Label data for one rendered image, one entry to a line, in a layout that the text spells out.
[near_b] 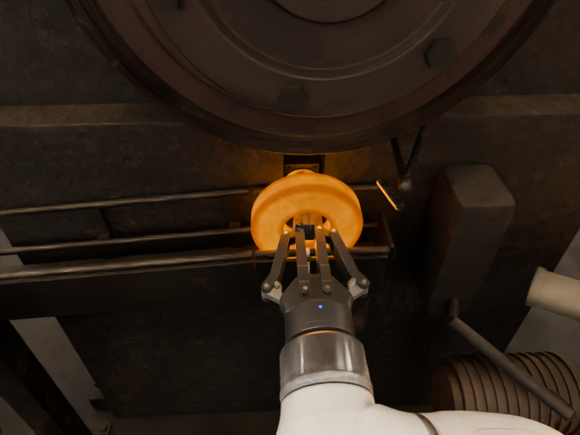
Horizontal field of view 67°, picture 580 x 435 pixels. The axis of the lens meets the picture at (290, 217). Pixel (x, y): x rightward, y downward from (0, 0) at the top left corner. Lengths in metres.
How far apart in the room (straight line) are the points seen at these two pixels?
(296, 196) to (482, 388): 0.42
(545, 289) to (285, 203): 0.38
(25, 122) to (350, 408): 0.54
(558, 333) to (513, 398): 0.85
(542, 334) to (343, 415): 1.24
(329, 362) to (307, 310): 0.07
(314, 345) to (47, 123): 0.45
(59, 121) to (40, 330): 1.02
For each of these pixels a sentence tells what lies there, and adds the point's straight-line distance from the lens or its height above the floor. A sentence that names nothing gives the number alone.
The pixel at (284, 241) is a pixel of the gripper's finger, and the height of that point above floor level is 0.77.
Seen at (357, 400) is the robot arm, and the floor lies 0.79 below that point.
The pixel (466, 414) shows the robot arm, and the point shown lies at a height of 0.76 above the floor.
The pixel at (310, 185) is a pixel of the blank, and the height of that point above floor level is 0.82.
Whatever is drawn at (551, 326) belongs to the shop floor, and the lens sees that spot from 1.63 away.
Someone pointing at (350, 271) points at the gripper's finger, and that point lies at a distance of 0.53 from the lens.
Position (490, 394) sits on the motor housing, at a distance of 0.77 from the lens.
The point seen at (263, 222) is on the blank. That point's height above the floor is 0.76.
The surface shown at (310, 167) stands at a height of 0.77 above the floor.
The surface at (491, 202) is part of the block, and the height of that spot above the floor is 0.80.
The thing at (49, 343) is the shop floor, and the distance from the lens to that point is 1.56.
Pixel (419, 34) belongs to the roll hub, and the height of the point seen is 1.04.
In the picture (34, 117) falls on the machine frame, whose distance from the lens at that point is 0.69.
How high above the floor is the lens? 1.17
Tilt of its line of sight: 42 degrees down
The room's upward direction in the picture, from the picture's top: straight up
